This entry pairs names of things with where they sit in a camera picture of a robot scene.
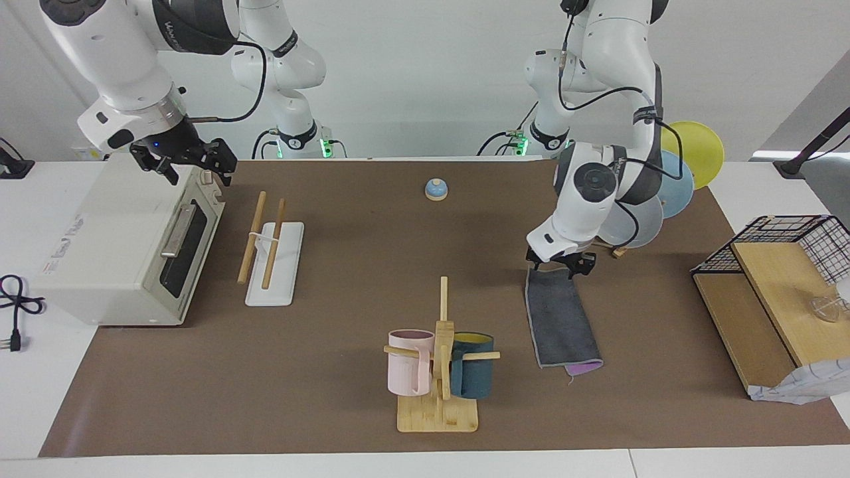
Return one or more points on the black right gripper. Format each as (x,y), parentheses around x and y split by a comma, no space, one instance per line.
(174,145)

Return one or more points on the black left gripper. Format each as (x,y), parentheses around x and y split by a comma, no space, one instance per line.
(561,259)

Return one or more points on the purple and grey towel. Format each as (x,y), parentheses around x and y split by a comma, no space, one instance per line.
(561,318)

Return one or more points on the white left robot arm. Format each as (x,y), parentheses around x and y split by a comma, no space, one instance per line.
(578,219)

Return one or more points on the wooden plate rack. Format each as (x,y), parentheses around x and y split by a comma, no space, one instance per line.
(619,251)

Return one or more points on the white towel rack wooden bars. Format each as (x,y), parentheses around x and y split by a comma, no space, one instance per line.
(275,279)

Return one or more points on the grey plate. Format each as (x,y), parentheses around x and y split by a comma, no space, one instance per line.
(647,226)

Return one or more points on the white power strip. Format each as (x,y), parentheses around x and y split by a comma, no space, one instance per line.
(83,155)

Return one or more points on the beige toaster oven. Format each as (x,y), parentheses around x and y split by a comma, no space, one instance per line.
(106,259)

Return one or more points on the dark teal mug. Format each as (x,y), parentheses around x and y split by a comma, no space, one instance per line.
(475,375)

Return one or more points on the light blue plate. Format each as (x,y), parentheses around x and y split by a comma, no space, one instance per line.
(680,192)

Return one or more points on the small blue bell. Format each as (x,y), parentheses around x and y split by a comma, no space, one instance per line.
(436,191)

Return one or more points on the yellow plate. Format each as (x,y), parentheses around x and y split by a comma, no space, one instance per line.
(700,153)

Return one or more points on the pink mug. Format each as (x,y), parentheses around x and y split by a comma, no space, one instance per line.
(405,372)

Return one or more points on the wooden mug tree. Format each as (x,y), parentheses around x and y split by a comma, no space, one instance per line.
(438,418)

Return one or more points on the wooden shelf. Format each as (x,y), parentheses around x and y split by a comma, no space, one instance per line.
(764,318)

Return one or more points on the brown table mat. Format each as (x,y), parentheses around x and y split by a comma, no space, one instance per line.
(332,398)

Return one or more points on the small clear glass item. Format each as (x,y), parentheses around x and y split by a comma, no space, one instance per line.
(825,309)

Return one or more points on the black clamp stand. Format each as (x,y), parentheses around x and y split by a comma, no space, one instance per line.
(820,141)

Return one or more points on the black clamp mount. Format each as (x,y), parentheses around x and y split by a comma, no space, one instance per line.
(13,167)

